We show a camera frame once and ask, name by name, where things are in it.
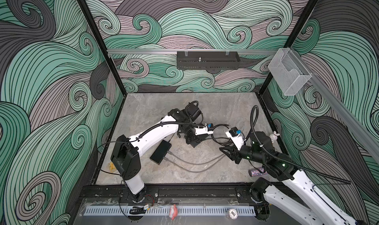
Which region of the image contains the small black ribbed switch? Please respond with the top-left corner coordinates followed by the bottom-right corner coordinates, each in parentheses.
top-left (150, 140), bottom-right (172, 165)

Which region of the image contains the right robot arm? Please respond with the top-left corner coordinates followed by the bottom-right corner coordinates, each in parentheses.
top-left (220, 105), bottom-right (365, 225)

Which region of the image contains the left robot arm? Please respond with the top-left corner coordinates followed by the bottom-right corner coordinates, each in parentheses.
top-left (111, 101), bottom-right (214, 200)

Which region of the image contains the clear acrylic wall box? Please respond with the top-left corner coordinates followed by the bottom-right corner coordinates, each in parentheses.
top-left (268, 48), bottom-right (311, 96)

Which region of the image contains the round white pink object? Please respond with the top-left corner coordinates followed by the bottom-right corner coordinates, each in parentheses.
top-left (226, 209), bottom-right (238, 220)

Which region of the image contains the grey ethernet cable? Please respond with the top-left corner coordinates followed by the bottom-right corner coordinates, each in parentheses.
top-left (164, 153), bottom-right (227, 174)
top-left (165, 149), bottom-right (227, 166)

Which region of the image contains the white slotted cable duct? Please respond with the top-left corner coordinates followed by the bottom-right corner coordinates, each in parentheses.
top-left (83, 205), bottom-right (256, 217)

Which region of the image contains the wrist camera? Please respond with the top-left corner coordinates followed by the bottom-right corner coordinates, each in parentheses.
top-left (225, 127), bottom-right (245, 151)
top-left (194, 123), bottom-right (214, 136)

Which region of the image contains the small yellow block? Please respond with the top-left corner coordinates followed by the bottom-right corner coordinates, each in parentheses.
top-left (108, 162), bottom-right (116, 173)

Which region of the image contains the black perforated wall tray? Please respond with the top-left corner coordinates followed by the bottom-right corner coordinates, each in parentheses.
top-left (176, 51), bottom-right (241, 73)

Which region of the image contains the glittery purple microphone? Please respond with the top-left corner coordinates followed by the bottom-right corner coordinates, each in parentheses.
top-left (248, 168), bottom-right (267, 177)

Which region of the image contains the pink toy on duct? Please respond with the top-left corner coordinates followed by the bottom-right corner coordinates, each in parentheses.
top-left (169, 204), bottom-right (178, 221)

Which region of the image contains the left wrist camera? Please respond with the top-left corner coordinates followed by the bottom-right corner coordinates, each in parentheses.
top-left (194, 123), bottom-right (214, 136)

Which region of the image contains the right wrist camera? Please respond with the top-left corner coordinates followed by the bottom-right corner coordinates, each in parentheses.
top-left (225, 127), bottom-right (245, 151)

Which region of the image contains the black cable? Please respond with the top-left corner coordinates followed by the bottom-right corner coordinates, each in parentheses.
top-left (210, 123), bottom-right (235, 147)

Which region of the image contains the pink bunny figurine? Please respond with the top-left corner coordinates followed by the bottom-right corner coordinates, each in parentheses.
top-left (269, 131), bottom-right (280, 143)

